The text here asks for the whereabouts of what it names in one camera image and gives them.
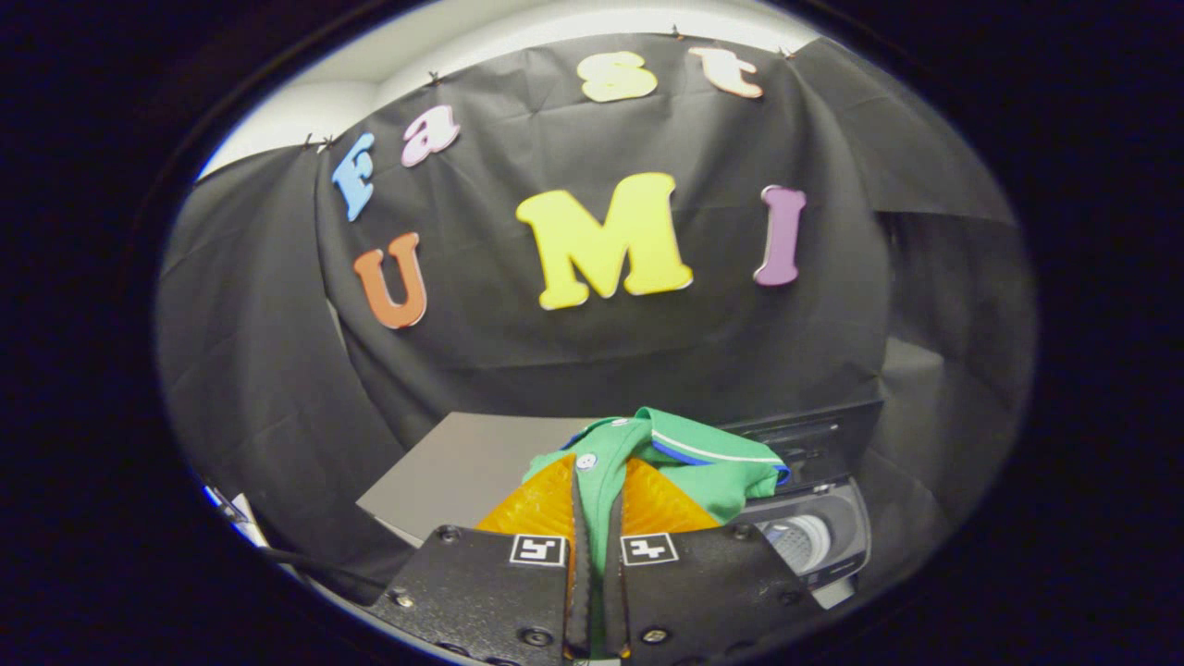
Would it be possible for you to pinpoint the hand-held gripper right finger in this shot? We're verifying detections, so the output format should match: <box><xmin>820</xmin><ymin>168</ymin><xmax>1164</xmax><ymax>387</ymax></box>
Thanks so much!
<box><xmin>603</xmin><ymin>458</ymin><xmax>824</xmax><ymax>662</ymax></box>

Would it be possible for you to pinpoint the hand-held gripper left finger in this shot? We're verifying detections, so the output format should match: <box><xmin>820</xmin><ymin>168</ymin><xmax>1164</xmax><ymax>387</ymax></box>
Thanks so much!
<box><xmin>368</xmin><ymin>451</ymin><xmax>593</xmax><ymax>665</ymax></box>

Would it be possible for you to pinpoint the green polo shirt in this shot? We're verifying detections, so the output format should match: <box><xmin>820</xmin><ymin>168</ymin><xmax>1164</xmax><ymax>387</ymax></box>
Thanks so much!
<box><xmin>521</xmin><ymin>407</ymin><xmax>792</xmax><ymax>648</ymax></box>

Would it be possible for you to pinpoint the grey washing machine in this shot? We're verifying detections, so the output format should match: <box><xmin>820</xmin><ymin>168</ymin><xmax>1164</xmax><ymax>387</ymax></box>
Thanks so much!
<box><xmin>731</xmin><ymin>476</ymin><xmax>872</xmax><ymax>611</ymax></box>

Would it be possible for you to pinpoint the grey cabinet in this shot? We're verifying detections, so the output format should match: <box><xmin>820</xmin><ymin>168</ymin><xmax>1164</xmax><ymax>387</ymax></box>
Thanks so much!
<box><xmin>356</xmin><ymin>412</ymin><xmax>602</xmax><ymax>547</ymax></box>

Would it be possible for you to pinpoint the black backdrop cloth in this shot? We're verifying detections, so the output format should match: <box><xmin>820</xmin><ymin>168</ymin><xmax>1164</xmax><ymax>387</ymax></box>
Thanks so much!
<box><xmin>155</xmin><ymin>32</ymin><xmax>1037</xmax><ymax>602</ymax></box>

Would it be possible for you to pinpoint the white object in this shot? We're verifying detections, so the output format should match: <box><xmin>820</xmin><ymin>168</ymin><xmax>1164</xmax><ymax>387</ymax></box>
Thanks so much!
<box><xmin>205</xmin><ymin>486</ymin><xmax>269</xmax><ymax>549</ymax></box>

